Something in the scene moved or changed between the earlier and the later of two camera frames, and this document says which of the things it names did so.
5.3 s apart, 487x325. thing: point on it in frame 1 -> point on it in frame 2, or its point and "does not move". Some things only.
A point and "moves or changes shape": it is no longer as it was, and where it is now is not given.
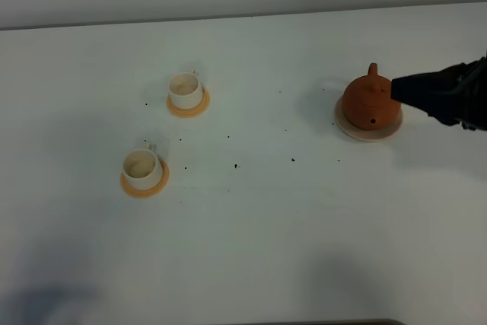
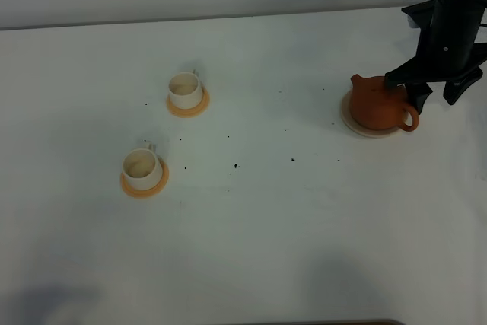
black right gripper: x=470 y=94 -> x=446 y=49
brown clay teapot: x=367 y=102 moves or changes shape
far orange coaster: x=189 y=113 does not move
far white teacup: x=185 y=90 does not move
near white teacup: x=141 y=168 does not move
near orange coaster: x=150 y=192 does not move
